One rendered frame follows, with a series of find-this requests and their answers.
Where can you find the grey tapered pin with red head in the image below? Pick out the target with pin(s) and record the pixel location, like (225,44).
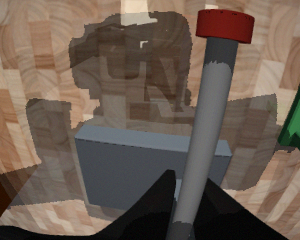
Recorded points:
(223,31)

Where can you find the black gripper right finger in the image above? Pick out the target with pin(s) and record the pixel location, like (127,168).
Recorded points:
(221,218)

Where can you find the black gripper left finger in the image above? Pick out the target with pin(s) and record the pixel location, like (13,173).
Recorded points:
(147,220)

